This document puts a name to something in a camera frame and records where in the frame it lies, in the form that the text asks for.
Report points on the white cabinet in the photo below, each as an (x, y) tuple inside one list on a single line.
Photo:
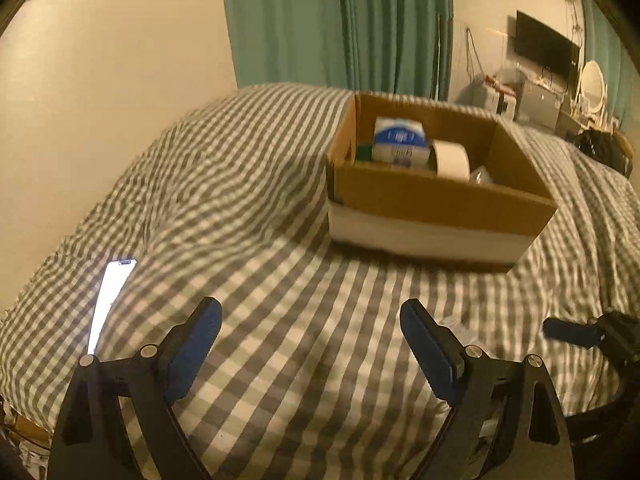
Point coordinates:
[(540, 105)]

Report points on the small white appliance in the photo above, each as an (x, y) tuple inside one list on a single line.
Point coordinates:
[(505, 105)]

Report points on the wall television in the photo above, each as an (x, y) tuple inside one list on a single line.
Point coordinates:
[(545, 47)]

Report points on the round white mirror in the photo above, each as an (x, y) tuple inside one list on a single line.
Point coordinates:
[(592, 87)]

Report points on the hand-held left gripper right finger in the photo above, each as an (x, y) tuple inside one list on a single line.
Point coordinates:
[(427, 347)]

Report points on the clear plastic item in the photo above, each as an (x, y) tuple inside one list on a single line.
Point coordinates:
[(481, 176)]

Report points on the black bag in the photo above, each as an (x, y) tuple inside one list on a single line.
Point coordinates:
[(602, 150)]

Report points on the green packet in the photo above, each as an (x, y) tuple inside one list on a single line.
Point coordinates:
[(365, 153)]

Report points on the white tape roll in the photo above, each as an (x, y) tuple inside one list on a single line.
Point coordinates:
[(451, 161)]

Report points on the lit smartphone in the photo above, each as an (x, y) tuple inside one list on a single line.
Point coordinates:
[(110, 300)]

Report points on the cardboard box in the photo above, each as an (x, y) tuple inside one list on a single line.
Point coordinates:
[(425, 205)]

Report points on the grey checked blanket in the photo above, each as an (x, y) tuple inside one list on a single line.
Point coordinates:
[(260, 240)]

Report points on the blue and white carton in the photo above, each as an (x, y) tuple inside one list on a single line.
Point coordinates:
[(400, 142)]

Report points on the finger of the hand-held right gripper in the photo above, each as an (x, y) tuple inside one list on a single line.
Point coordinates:
[(567, 331)]

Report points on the green window curtain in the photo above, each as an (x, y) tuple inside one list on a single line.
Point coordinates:
[(612, 70)]

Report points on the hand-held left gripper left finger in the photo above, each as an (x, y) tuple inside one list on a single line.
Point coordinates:
[(192, 345)]

